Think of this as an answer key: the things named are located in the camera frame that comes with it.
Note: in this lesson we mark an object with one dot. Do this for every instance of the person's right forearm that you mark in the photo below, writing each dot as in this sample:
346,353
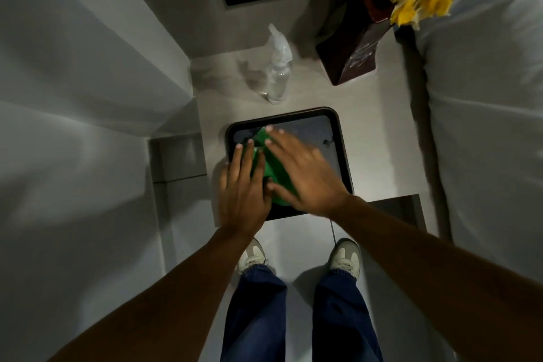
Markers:
441,277

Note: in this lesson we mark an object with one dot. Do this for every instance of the person's right middle finger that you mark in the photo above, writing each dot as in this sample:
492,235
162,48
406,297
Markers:
283,141

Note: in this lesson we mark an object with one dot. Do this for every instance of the person's left little finger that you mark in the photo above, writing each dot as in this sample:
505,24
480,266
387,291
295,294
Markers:
223,179

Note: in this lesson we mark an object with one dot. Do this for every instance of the person's right white sneaker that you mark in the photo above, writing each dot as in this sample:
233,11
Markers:
345,256

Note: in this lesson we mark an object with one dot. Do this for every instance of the black rectangular tray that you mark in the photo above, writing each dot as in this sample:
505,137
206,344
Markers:
328,154

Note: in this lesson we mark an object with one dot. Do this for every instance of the dark red vase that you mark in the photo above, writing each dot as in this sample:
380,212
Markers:
352,47

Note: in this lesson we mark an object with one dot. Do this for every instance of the clear plastic spray bottle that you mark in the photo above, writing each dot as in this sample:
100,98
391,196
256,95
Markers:
278,73

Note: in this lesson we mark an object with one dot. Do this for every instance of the white bed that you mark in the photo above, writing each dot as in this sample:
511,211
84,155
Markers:
488,98

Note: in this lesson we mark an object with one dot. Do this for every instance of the person's left hand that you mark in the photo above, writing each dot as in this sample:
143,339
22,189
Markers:
244,200

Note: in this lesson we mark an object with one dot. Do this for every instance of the person's right hand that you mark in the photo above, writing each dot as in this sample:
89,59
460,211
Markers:
312,181

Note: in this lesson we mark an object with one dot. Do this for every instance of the person's left white sneaker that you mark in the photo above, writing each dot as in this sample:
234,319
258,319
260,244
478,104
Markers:
253,255

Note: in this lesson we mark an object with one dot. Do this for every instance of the person's left forearm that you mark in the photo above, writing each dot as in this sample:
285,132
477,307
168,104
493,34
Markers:
169,302

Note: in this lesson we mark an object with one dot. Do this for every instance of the person's left jeans leg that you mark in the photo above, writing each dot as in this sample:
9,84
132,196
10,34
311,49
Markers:
254,315

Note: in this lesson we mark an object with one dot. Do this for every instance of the person's left middle finger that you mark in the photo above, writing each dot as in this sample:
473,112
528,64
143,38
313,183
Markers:
249,162

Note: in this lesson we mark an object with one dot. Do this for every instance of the person's right thumb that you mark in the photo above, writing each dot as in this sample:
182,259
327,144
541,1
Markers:
282,194

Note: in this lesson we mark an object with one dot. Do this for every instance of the person's white sneaker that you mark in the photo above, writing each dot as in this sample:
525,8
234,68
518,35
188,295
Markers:
345,256
253,255

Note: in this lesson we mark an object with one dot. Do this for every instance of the green cleaning cloth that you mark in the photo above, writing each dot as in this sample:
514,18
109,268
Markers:
273,177

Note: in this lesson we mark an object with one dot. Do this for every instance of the person's right jeans leg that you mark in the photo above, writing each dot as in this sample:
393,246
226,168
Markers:
343,319

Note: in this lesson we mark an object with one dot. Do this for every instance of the person's jeans leg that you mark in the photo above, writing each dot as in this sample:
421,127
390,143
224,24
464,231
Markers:
343,319
254,315

